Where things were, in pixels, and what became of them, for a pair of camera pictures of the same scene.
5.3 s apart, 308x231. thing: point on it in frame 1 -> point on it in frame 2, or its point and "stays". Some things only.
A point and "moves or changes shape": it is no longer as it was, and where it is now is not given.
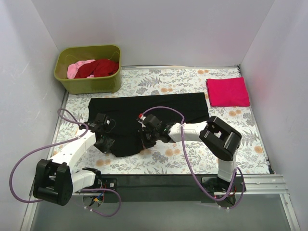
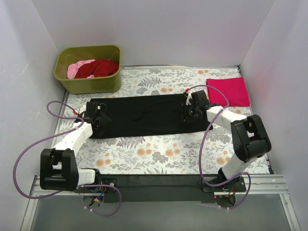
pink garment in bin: x=73 y=68 stays
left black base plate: x=107 y=183 stays
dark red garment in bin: x=98 y=68 stays
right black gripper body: x=147 y=138 -> x=191 y=113
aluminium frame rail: x=266 y=185 stays
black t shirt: x=118 y=117 moves or changes shape
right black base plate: x=212 y=184 stays
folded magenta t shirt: x=227 y=92 stays
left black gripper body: x=106 y=145 -> x=100 y=122
